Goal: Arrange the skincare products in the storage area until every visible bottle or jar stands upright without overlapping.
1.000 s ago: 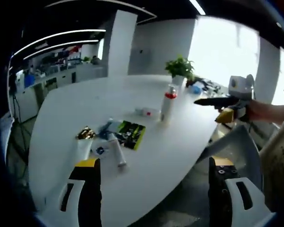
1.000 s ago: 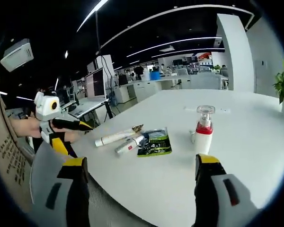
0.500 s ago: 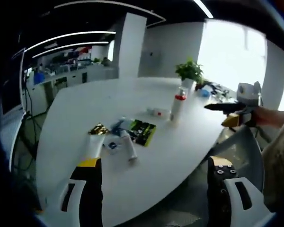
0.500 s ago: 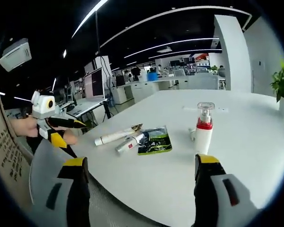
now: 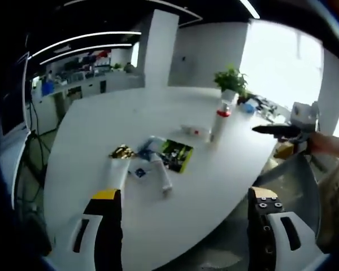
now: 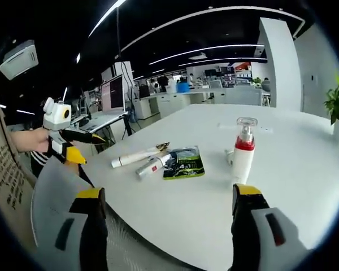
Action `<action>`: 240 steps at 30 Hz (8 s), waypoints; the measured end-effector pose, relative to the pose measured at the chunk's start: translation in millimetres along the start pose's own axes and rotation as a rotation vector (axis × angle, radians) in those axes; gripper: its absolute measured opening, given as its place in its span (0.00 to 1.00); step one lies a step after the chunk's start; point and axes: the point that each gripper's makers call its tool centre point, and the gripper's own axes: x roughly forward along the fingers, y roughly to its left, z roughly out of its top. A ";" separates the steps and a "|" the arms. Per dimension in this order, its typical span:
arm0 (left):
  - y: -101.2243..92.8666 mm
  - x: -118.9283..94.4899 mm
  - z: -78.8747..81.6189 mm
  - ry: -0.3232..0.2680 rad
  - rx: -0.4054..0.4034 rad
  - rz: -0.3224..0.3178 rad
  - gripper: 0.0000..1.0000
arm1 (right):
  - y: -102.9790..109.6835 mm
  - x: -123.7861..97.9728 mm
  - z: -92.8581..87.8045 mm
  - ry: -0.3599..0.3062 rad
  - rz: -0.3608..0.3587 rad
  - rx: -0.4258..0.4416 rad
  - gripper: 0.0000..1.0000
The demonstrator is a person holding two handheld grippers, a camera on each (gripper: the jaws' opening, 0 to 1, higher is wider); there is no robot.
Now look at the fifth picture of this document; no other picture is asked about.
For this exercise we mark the grey mesh office chair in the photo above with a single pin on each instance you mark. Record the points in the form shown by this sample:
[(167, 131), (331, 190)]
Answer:
[(293, 180)]

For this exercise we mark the person's beige patterned top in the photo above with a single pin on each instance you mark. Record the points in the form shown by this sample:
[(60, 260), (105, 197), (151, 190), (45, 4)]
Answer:
[(336, 197)]

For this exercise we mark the blue storage box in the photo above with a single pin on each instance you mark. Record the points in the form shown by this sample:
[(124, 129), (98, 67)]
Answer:
[(47, 88)]

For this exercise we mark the person's right hand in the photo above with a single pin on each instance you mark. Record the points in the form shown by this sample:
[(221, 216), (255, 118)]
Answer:
[(320, 144)]

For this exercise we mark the clear blue skincare sachet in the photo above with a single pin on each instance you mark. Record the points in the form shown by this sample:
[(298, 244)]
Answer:
[(139, 172)]

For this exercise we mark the green skincare sachet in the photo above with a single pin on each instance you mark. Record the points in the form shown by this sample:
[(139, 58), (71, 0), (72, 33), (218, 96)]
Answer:
[(176, 155)]

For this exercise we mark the dark red flower pot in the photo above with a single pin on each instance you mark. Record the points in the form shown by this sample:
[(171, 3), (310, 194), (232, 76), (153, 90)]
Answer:
[(243, 99)]

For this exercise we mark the gold foil skincare sachet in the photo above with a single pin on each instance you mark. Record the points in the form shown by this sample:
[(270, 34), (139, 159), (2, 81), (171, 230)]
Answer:
[(121, 152)]

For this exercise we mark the large white skincare pump bottle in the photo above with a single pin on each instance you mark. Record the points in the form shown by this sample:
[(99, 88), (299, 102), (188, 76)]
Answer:
[(221, 124)]

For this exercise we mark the green plant in white pot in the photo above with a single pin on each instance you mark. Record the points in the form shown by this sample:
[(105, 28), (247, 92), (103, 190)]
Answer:
[(231, 80)]

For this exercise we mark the small white skincare bottle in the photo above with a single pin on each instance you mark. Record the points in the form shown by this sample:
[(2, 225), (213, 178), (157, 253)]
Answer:
[(196, 131), (162, 175)]

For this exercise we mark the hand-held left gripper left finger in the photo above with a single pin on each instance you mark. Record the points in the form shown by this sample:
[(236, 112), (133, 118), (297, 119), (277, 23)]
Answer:
[(107, 231)]

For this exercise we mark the blue tissue packet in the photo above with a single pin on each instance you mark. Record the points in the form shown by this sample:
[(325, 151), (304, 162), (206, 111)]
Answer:
[(248, 107)]

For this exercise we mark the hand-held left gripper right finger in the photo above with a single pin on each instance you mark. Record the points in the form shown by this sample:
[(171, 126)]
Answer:
[(260, 234)]

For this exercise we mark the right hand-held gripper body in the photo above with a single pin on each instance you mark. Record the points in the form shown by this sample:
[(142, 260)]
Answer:
[(303, 117)]

